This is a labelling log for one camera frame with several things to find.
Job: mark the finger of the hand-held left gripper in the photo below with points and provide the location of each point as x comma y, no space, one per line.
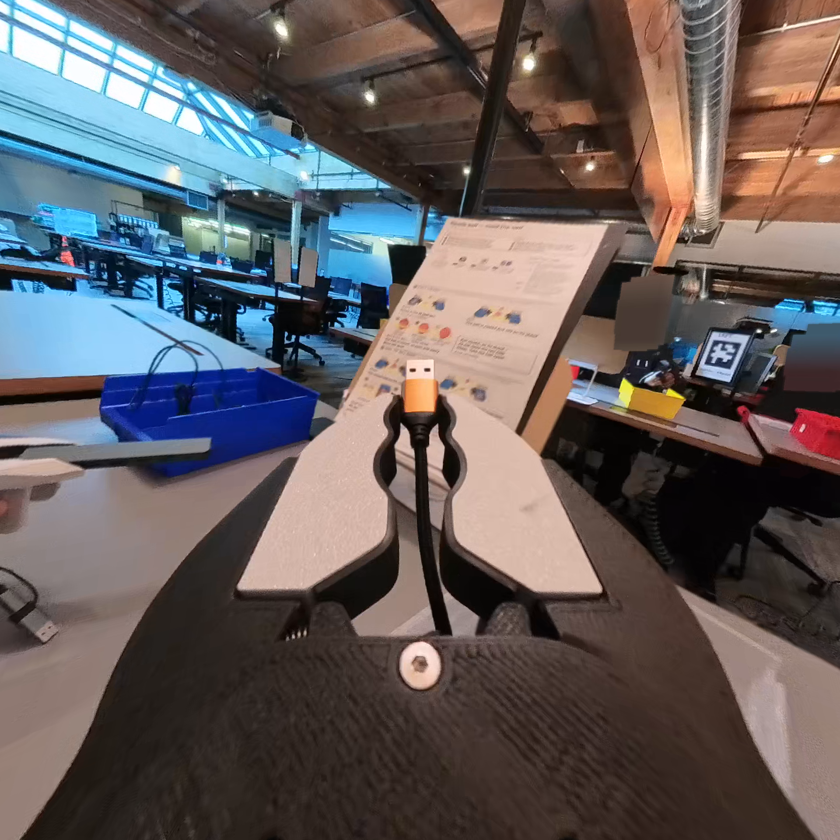
26,443
39,472

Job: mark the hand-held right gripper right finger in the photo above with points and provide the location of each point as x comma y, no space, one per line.
518,525

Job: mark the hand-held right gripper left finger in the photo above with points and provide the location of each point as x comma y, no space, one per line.
321,518

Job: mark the slim grey USB hub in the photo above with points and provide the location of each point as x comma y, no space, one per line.
144,451

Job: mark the blue plastic bin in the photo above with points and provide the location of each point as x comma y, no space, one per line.
262,420

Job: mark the grey desk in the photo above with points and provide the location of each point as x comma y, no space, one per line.
131,538

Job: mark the wood-edged background desk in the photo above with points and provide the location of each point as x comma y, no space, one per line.
689,433

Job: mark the instruction sheet on stand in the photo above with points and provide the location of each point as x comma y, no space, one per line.
548,413

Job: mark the white table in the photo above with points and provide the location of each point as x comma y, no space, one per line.
98,328

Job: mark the yellow plastic bin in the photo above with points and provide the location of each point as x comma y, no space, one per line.
653,400

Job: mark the black office chair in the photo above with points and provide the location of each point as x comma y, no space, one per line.
308,315
374,305

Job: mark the printed instruction sheet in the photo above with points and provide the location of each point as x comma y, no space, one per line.
499,295

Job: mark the tablet with marker tag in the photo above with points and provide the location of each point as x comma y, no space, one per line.
725,354

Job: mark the black panel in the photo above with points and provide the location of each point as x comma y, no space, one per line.
407,262

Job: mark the red plastic bin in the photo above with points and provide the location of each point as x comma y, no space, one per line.
817,433

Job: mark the ceiling projector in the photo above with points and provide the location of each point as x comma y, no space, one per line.
279,128

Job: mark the black pole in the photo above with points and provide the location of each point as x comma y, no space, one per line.
492,98

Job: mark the silver ventilation duct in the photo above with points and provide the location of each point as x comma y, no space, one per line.
712,98

